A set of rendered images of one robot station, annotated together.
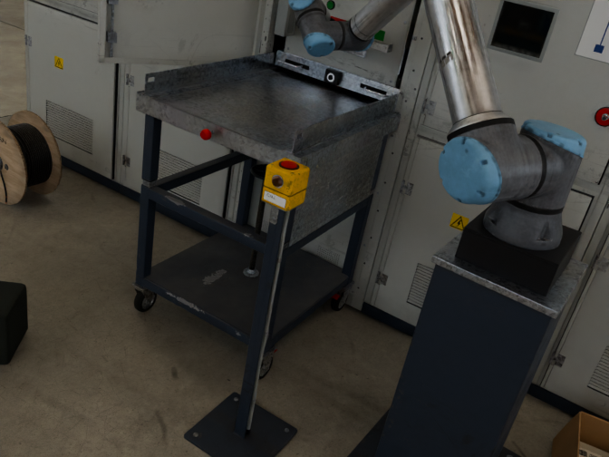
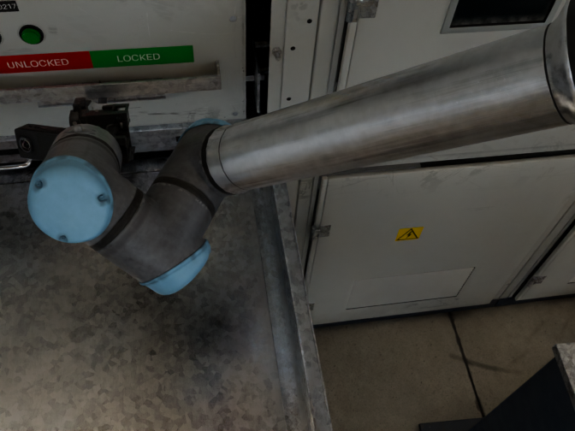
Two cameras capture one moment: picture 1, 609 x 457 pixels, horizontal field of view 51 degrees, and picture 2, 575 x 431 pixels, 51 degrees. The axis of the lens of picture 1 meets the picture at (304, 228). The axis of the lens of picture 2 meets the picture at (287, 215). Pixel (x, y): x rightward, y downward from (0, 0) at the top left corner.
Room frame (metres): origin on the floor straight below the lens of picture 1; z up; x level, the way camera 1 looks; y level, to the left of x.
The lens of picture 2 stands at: (1.65, 0.20, 1.75)
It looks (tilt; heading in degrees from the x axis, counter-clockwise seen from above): 56 degrees down; 320
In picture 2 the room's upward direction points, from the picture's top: 6 degrees clockwise
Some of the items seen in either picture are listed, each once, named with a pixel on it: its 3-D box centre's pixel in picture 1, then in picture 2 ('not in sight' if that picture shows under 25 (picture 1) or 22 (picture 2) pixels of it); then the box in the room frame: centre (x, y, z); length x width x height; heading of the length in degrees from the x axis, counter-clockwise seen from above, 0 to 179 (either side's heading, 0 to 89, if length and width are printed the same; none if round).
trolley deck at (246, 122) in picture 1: (276, 111); (120, 351); (2.07, 0.17, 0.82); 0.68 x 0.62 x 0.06; 153
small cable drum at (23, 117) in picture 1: (16, 157); not in sight; (2.61, 1.36, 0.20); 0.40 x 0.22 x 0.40; 61
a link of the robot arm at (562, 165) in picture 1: (542, 161); not in sight; (1.44, -0.52, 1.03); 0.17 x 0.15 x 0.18; 124
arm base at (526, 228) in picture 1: (526, 213); not in sight; (1.45, -0.53, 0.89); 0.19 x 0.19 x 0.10
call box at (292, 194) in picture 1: (285, 184); not in sight; (1.42, 0.07, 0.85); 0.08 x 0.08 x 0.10; 63
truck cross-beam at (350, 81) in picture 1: (337, 75); (113, 133); (2.42, -0.01, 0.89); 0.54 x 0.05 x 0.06; 63
